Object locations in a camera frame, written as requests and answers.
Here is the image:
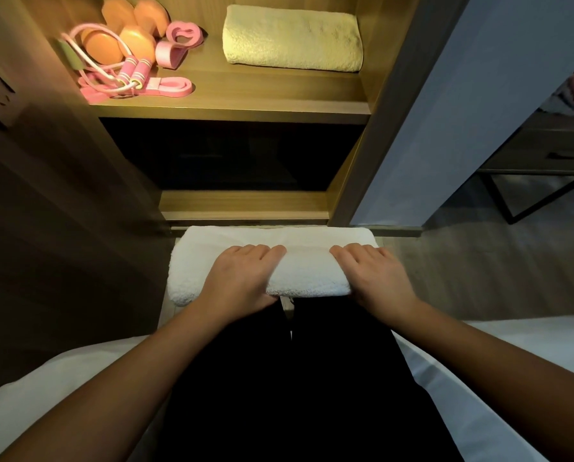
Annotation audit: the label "person's left hand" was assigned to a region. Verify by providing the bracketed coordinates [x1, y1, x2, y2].
[197, 244, 288, 327]

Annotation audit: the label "person's right hand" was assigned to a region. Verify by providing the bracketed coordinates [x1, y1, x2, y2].
[329, 243, 421, 326]

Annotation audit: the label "white towel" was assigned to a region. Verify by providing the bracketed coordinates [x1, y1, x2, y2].
[167, 226, 379, 307]

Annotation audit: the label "person's right forearm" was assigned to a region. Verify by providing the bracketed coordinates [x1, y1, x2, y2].
[395, 299, 574, 462]

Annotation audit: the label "person's left forearm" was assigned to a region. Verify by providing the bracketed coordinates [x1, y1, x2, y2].
[0, 303, 249, 462]

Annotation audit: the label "black trousers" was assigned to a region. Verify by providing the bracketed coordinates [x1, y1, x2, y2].
[156, 294, 464, 462]

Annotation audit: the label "wooden wardrobe shelf unit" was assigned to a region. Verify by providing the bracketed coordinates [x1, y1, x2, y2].
[0, 0, 471, 237]

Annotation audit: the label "pink flat resistance band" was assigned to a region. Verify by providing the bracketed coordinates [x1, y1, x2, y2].
[79, 73, 194, 103]

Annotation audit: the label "dark desk with drawer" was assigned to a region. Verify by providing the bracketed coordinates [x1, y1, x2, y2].
[476, 109, 574, 225]

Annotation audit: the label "white bed sheet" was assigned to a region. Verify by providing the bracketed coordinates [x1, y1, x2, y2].
[0, 315, 574, 462]

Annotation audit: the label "cream folded towel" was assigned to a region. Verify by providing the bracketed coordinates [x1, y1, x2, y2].
[222, 4, 364, 73]

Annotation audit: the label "pink looped resistance band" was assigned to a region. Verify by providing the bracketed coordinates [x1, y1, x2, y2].
[155, 21, 205, 71]

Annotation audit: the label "orange dumbbell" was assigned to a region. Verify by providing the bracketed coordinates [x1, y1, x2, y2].
[118, 0, 170, 64]
[79, 0, 137, 67]

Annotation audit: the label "pink jump rope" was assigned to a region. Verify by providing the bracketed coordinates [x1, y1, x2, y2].
[60, 22, 152, 98]

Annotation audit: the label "green strap piece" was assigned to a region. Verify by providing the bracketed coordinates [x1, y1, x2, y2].
[56, 38, 83, 71]

